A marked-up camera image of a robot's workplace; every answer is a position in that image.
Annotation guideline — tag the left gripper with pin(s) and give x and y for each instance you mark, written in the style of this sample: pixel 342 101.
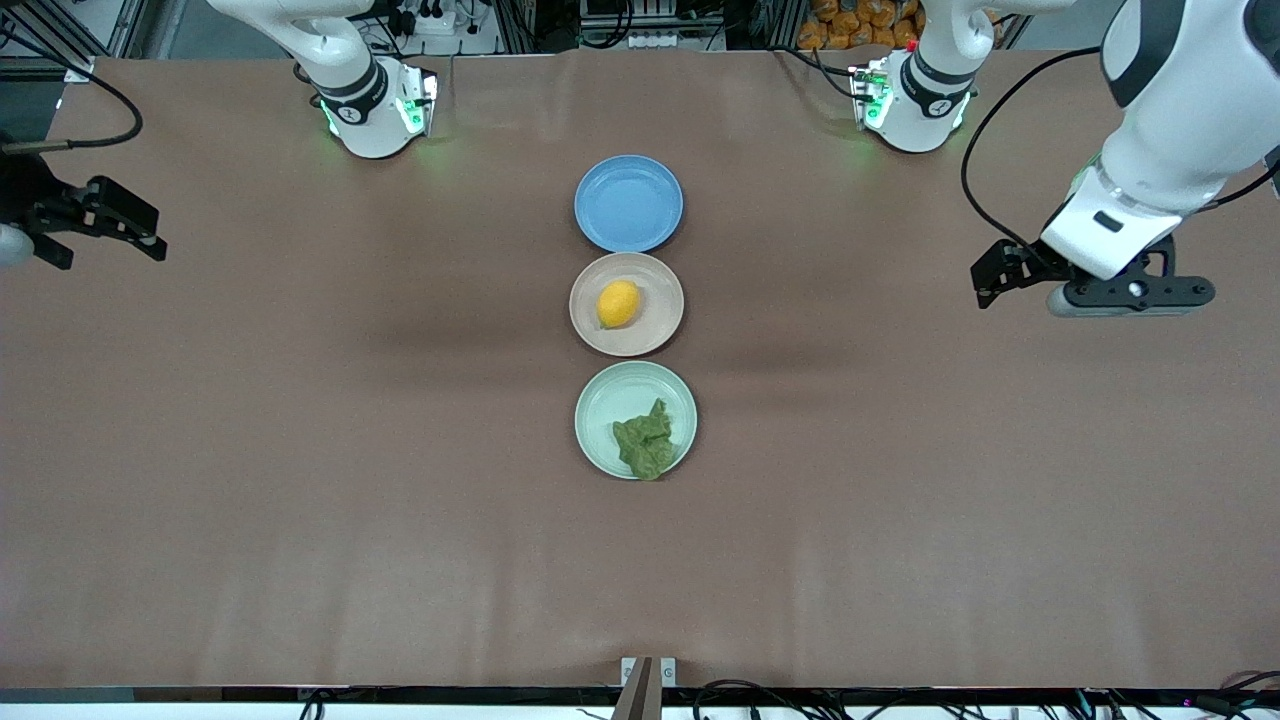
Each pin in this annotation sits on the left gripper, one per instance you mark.
pixel 1022 262

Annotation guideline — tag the yellow lemon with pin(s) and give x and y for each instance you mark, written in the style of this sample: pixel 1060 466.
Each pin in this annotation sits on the yellow lemon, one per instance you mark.
pixel 618 304

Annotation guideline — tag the green lettuce leaf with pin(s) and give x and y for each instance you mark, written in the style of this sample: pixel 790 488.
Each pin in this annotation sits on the green lettuce leaf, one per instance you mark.
pixel 645 445

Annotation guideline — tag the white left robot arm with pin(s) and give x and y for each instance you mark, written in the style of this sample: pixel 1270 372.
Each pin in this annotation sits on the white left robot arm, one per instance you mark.
pixel 1180 100

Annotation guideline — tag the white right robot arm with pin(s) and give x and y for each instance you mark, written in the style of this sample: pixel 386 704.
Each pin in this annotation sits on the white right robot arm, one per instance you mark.
pixel 360 90

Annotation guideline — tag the pile of oranges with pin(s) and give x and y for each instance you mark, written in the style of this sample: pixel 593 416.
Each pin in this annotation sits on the pile of oranges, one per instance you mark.
pixel 860 25

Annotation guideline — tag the beige plate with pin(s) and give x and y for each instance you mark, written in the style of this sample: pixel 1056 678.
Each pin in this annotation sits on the beige plate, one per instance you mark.
pixel 655 320

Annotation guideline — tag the white power strip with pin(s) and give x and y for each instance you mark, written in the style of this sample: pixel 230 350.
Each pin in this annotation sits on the white power strip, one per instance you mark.
pixel 432 18

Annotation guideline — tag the blue plate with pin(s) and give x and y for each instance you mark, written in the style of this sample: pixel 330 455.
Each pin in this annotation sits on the blue plate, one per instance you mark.
pixel 628 203

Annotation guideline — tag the brown table cover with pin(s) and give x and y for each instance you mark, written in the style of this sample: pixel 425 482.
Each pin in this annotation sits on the brown table cover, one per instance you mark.
pixel 300 550

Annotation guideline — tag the light green plate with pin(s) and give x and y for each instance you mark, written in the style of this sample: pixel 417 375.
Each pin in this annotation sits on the light green plate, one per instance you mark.
pixel 610 400

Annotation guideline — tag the white rack device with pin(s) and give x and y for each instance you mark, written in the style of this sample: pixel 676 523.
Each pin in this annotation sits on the white rack device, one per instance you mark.
pixel 650 25

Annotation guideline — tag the aluminium frame profile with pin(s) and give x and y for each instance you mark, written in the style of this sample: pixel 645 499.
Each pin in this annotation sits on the aluminium frame profile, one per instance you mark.
pixel 70 45

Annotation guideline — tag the metal bracket with pole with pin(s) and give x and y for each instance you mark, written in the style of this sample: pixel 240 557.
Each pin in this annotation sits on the metal bracket with pole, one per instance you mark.
pixel 647 680

